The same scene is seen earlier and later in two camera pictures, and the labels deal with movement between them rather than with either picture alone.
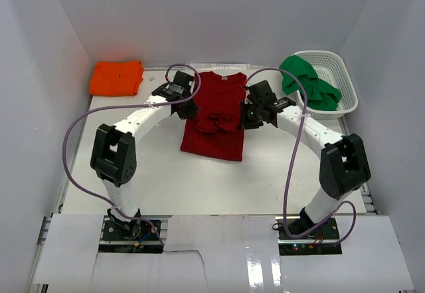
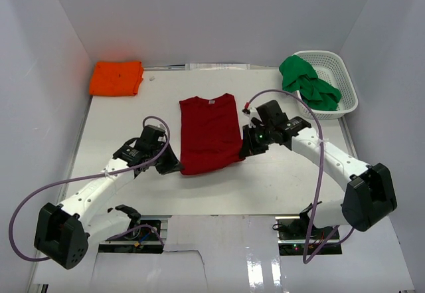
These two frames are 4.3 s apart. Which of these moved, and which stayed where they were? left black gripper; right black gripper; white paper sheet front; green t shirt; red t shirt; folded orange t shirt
Moved: red t shirt; right black gripper; left black gripper
Stayed: white paper sheet front; folded orange t shirt; green t shirt
